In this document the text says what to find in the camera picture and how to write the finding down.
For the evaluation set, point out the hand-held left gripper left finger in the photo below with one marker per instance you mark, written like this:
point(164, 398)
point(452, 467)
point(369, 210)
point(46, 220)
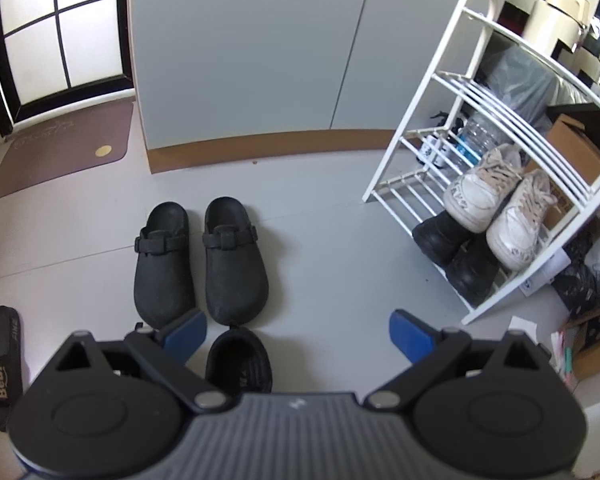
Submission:
point(185, 337)

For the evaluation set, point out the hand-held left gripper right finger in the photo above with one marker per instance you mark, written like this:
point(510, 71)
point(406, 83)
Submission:
point(410, 335)

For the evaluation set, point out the black bear-print slide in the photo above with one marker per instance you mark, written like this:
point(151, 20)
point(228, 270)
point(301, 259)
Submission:
point(2, 360)
point(237, 360)

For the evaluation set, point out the black suede buckle clog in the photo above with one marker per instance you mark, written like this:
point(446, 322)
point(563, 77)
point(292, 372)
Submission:
point(232, 260)
point(162, 260)

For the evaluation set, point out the black chunky rubber clog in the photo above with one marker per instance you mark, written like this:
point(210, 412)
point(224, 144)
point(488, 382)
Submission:
point(437, 240)
point(472, 272)

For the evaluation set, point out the white printed sneaker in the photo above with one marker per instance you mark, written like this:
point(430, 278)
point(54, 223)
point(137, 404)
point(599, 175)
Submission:
point(517, 230)
point(472, 200)

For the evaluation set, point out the white shoe rack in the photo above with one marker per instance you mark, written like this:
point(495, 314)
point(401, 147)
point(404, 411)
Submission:
point(421, 95)

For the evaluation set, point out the white paper sheet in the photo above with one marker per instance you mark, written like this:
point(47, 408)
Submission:
point(522, 329)

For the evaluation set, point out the white printed carton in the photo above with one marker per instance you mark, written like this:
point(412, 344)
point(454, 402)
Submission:
point(547, 272)

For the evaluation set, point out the black plastic bag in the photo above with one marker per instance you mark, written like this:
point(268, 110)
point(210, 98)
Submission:
point(577, 280)

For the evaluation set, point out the dark bottle with white label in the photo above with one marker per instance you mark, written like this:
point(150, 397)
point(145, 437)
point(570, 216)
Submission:
point(448, 155)
point(430, 150)

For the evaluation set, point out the polka-dot cardboard box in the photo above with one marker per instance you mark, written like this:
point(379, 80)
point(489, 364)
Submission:
point(595, 340)

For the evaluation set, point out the clear plastic water bottle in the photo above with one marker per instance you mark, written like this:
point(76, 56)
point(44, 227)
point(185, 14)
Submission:
point(475, 135)

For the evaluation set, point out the brown doormat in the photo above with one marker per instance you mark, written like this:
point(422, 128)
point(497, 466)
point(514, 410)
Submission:
point(55, 155)

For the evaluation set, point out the brown cardboard box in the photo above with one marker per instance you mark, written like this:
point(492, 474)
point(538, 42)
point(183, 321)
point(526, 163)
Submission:
point(575, 145)

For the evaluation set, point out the grey plastic bag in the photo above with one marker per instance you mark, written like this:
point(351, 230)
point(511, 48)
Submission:
point(520, 85)

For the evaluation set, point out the white cabinet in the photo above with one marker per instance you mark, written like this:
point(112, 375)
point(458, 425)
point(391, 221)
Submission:
point(250, 50)

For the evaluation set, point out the cream cylindrical canister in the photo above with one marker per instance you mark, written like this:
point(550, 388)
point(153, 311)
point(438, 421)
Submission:
point(592, 62)
point(550, 25)

